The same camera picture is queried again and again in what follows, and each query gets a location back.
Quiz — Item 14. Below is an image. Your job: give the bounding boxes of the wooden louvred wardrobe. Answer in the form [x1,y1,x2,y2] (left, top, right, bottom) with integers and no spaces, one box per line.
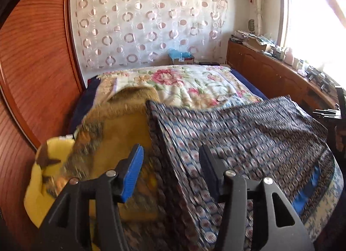
[0,0,88,251]

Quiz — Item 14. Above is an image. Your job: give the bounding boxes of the wooden framed window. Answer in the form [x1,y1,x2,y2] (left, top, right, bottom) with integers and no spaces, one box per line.
[278,0,346,84]

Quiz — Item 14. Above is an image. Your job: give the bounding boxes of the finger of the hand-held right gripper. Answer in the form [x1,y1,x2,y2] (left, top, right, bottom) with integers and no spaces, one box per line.
[313,108,344,119]

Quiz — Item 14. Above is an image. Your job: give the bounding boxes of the yellow-brown cloth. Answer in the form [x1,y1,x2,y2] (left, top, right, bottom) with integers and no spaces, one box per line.
[62,86,163,222]

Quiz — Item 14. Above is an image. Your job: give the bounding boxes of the navy circle-patterned shirt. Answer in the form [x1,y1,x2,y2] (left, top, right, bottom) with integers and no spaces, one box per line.
[119,96,336,251]

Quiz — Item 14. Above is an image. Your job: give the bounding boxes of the yellow plush pillow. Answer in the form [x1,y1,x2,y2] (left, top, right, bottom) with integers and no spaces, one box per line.
[24,137,95,251]

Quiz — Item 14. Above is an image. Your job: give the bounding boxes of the black gadget with legs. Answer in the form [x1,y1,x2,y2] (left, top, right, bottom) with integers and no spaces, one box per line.
[308,69,321,83]
[320,78,334,92]

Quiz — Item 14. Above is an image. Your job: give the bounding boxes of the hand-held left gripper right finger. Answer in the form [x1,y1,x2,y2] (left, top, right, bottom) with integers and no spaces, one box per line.
[199,144,315,251]

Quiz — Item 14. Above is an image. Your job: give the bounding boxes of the sheer circle-patterned curtain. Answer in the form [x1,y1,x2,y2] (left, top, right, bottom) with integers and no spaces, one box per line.
[70,0,227,69]

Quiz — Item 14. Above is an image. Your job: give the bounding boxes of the pile of papers and cloth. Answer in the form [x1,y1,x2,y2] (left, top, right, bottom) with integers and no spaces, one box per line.
[230,30,276,52]

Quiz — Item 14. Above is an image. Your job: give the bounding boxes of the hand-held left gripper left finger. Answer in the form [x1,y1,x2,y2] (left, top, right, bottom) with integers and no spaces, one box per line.
[39,143,145,251]

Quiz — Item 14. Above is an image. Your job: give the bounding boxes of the floral quilt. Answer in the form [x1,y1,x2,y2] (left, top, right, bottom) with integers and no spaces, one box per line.
[95,65,263,111]

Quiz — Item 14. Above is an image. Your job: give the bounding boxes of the beige window curtain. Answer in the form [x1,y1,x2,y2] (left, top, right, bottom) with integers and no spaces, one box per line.
[247,0,267,37]

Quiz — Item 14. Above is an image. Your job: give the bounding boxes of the long wooden cabinet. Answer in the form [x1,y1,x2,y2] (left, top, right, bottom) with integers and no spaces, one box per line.
[226,39,338,111]

